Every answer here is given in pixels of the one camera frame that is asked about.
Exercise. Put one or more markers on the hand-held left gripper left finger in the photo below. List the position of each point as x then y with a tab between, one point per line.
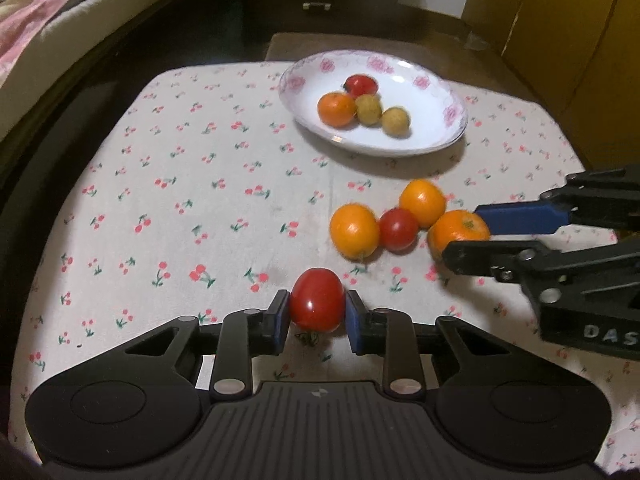
281	322

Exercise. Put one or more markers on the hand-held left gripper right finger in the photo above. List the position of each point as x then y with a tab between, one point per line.
355	322

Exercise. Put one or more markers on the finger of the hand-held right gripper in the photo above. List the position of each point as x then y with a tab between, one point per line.
520	217
480	257

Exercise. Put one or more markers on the orange mandarin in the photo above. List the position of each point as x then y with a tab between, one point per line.
422	202
456	230
354	230
335	109

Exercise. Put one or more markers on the large red tomato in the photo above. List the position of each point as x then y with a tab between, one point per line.
317	300

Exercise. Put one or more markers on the small red tomato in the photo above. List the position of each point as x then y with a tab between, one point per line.
398	229
359	85

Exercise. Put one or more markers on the white floral rim plate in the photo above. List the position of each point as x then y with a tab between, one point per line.
425	125

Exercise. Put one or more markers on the brown longan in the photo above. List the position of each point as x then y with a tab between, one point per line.
369	110
396	121

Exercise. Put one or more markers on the cherry print tablecloth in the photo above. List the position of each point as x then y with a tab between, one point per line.
200	185

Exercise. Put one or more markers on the wooden wardrobe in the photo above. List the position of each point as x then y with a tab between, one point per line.
575	60

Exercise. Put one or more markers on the dark nightstand drawer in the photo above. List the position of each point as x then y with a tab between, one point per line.
316	6

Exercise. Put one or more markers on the bed with blankets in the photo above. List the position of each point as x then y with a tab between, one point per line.
75	110

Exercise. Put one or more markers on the bed with pink blanket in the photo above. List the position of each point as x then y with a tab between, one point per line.
100	25

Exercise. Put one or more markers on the pink floral blanket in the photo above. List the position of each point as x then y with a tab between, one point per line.
30	25

